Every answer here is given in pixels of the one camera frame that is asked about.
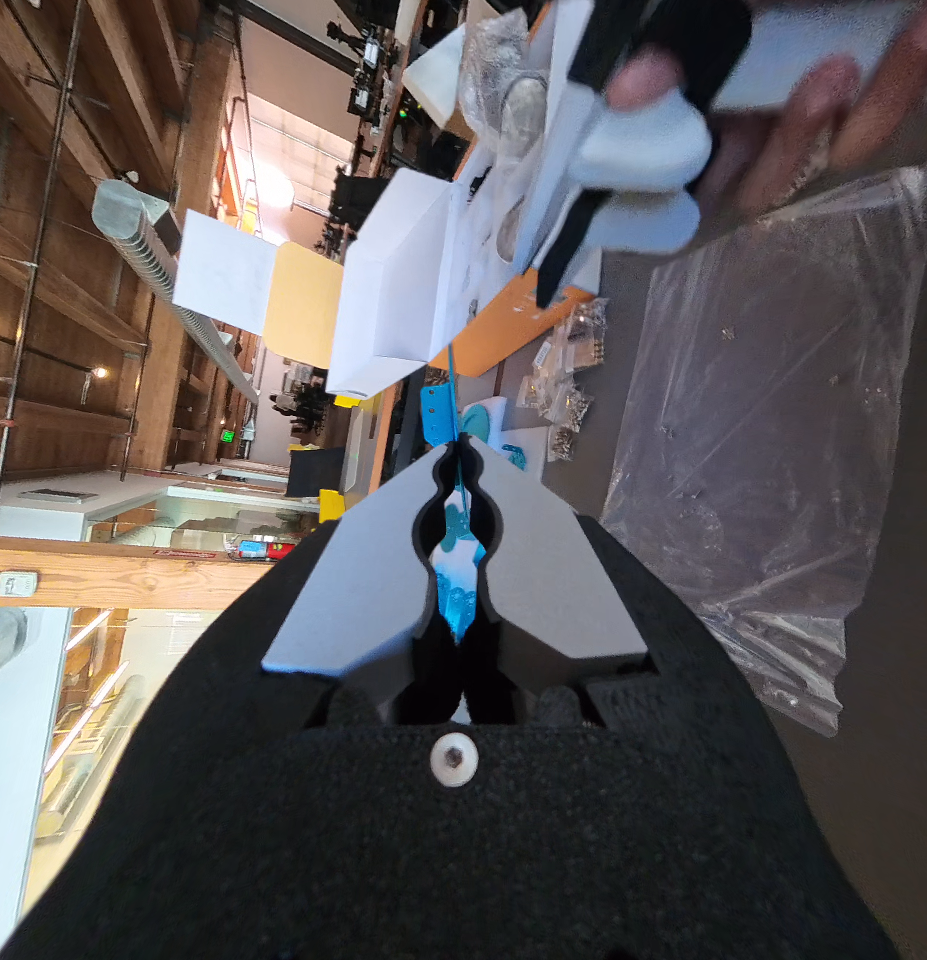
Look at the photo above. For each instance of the bubble wrap bag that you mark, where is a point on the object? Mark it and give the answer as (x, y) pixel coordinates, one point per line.
(501, 60)

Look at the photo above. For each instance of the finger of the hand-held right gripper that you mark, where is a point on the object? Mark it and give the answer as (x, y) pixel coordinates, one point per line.
(553, 202)

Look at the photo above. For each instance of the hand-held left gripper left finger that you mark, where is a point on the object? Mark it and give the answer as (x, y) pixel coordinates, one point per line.
(343, 600)

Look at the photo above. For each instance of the blue perforated round plate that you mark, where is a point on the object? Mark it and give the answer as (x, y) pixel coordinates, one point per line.
(457, 525)

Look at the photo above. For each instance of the white foam sheet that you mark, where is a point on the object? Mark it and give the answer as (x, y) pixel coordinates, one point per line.
(508, 427)

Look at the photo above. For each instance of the blue round metal plate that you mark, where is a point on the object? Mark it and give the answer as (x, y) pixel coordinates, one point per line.
(454, 405)

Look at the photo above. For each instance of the grey electrical junction box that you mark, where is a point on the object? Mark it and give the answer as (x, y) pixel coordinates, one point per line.
(10, 583)

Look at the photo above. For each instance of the person's right hand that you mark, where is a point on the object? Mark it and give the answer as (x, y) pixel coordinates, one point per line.
(808, 120)

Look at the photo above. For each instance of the blue round-end metal bracket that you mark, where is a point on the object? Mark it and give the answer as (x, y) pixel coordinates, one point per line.
(460, 607)

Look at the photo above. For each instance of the blue perforated mounting bracket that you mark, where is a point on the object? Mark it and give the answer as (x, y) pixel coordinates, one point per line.
(437, 416)

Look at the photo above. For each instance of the yellow storage bin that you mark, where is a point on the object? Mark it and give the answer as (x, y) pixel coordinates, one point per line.
(332, 506)

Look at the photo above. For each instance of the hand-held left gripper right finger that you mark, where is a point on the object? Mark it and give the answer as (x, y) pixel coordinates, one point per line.
(561, 600)

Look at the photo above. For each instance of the orange cardboard box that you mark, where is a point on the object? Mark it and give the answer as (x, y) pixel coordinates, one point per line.
(388, 285)

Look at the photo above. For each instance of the pile of small hardware bags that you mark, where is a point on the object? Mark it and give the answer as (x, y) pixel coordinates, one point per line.
(568, 360)

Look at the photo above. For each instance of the clear plastic bag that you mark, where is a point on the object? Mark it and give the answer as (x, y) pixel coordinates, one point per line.
(771, 450)

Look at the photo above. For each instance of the wooden shelf board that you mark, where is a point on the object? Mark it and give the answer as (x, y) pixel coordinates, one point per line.
(133, 574)

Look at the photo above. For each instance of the silver ventilation duct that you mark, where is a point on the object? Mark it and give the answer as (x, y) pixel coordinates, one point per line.
(156, 255)

